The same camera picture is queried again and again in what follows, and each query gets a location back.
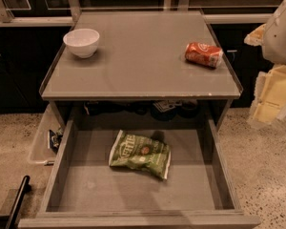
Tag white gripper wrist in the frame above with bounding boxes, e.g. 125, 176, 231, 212
244, 0, 286, 128

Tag green jalapeno chip bag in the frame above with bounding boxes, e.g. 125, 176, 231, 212
108, 130, 171, 179

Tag grey cabinet counter unit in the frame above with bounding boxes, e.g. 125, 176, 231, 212
40, 10, 242, 122

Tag grey open drawer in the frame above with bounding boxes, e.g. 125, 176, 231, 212
19, 110, 260, 229

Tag orange soda can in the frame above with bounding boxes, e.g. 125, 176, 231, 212
185, 42, 223, 69

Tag white ceramic bowl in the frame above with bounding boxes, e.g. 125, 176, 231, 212
63, 29, 100, 58

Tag clear plastic storage bin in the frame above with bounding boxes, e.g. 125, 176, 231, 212
28, 105, 64, 165

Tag dark items in bin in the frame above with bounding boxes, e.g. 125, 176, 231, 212
48, 128, 63, 151

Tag black bar handle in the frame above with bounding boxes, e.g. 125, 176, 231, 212
5, 176, 31, 229

